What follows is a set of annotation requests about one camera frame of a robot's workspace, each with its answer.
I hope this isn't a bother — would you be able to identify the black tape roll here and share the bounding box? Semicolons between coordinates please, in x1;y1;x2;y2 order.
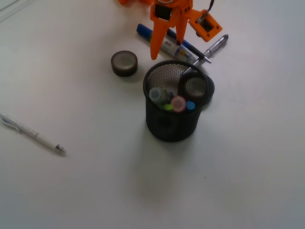
111;51;138;77
177;72;215;106

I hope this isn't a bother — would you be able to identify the silver ballpoint pen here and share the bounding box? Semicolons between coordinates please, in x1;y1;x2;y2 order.
193;34;229;66

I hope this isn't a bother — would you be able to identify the black mesh pen holder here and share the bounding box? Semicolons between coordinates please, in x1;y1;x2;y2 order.
143;60;204;142

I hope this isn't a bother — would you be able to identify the green highlighter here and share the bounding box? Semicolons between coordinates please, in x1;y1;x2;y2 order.
159;104;173;112

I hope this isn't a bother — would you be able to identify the blue whiteboard marker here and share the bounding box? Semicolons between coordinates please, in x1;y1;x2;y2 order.
136;24;196;64

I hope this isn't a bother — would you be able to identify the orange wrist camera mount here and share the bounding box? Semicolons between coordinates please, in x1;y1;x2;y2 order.
189;10;223;42

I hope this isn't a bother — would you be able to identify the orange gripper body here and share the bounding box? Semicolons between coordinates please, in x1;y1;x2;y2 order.
150;0;193;21

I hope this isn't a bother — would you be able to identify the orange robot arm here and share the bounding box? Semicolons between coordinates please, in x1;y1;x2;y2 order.
139;0;193;60

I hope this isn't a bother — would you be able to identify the blue highlighter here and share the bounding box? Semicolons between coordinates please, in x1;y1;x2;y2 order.
186;101;196;111

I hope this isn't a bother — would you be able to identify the white dotted pen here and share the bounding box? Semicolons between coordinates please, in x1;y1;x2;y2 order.
0;113;66;156

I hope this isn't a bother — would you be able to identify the black tape roll behind holder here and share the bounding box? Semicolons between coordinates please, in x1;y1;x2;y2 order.
177;72;215;106

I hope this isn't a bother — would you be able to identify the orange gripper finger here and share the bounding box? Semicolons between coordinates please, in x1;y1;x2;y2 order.
176;9;189;45
150;18;176;60

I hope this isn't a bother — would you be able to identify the red whiteboard marker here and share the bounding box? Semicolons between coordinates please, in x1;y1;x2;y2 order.
171;96;187;113

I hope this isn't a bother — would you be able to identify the blue black ballpoint pen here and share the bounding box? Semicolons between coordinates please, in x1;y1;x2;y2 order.
166;29;212;63

